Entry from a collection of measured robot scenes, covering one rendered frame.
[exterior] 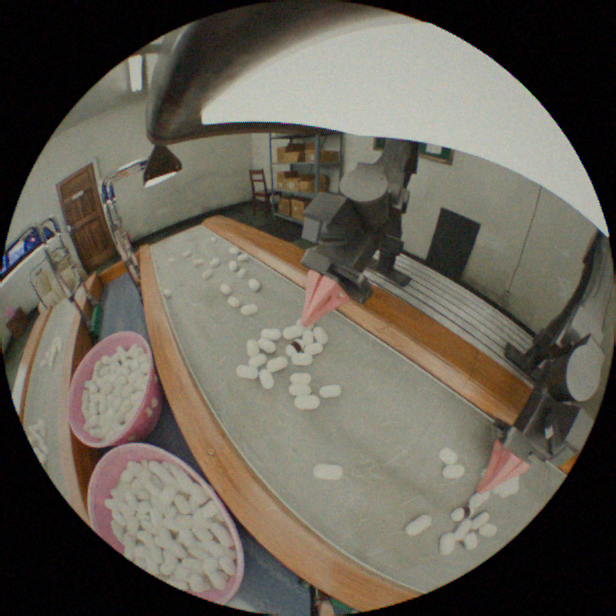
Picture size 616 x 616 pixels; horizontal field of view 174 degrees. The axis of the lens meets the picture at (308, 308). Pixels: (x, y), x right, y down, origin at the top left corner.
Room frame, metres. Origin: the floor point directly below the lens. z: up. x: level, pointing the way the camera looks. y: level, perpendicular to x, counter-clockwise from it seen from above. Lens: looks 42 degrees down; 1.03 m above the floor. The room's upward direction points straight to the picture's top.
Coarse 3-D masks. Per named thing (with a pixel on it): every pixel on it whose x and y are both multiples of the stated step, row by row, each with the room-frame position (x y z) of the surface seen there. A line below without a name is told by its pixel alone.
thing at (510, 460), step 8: (496, 440) -0.01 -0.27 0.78; (496, 448) -0.02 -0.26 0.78; (504, 448) -0.03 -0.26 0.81; (496, 456) -0.04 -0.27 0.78; (504, 456) -0.04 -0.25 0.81; (512, 456) -0.04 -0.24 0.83; (488, 464) -0.04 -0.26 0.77; (504, 464) -0.05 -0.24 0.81; (512, 464) -0.05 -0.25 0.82; (488, 472) -0.05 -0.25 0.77; (496, 472) -0.06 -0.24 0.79; (504, 472) -0.06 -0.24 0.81; (488, 480) -0.06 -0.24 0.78; (496, 480) -0.07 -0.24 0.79; (480, 488) -0.07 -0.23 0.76
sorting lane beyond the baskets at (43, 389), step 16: (80, 288) 0.46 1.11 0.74; (64, 304) 0.34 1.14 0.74; (48, 320) 0.23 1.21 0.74; (64, 320) 0.25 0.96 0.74; (48, 336) 0.15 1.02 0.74; (64, 336) 0.17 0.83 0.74; (32, 368) 0.00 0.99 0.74; (48, 368) 0.04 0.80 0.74; (32, 384) -0.05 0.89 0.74; (48, 384) 0.00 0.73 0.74; (32, 400) -0.09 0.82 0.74; (48, 400) -0.04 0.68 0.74; (32, 416) -0.13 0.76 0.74; (48, 416) -0.08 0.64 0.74; (48, 432) -0.12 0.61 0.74; (48, 464) -0.19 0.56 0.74; (64, 496) -0.21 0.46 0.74
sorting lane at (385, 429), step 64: (192, 256) 0.60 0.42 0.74; (192, 320) 0.28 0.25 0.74; (256, 320) 0.28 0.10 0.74; (320, 320) 0.28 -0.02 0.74; (256, 384) 0.14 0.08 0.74; (320, 384) 0.14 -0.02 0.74; (384, 384) 0.14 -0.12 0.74; (256, 448) 0.04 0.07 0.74; (320, 448) 0.04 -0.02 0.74; (384, 448) 0.03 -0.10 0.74; (320, 512) -0.05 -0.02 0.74; (384, 512) -0.06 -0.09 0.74; (448, 512) -0.09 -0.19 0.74; (512, 512) -0.16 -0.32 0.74; (384, 576) -0.16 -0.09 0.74; (448, 576) -0.21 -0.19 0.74
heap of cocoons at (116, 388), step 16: (128, 352) 0.17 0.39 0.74; (144, 352) 0.18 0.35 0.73; (96, 368) 0.11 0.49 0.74; (112, 368) 0.12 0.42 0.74; (128, 368) 0.13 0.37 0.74; (144, 368) 0.14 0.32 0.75; (96, 384) 0.08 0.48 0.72; (112, 384) 0.09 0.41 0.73; (128, 384) 0.10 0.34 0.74; (144, 384) 0.11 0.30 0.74; (96, 400) 0.04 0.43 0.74; (112, 400) 0.05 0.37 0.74; (128, 400) 0.07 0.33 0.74; (96, 416) 0.01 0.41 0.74; (112, 416) 0.02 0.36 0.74; (128, 416) 0.04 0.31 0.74; (96, 432) -0.02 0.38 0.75; (112, 432) -0.01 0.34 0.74
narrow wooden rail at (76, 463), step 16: (96, 272) 0.56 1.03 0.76; (96, 288) 0.47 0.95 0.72; (80, 304) 0.31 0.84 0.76; (80, 320) 0.24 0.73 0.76; (80, 336) 0.19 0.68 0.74; (64, 352) 0.11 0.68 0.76; (80, 352) 0.14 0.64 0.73; (64, 368) 0.06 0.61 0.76; (64, 384) 0.03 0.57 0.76; (80, 384) 0.06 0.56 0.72; (64, 400) -0.01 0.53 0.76; (64, 416) -0.04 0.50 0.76; (64, 432) -0.07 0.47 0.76; (64, 448) -0.10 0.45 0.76; (80, 448) -0.08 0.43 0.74; (96, 448) -0.06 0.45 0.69; (64, 464) -0.13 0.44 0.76; (80, 464) -0.11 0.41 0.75; (96, 464) -0.10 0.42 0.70; (64, 480) -0.16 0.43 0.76; (80, 480) -0.13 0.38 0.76; (80, 496) -0.16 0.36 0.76; (112, 496) -0.15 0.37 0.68; (80, 512) -0.19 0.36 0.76; (112, 544) -0.22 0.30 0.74
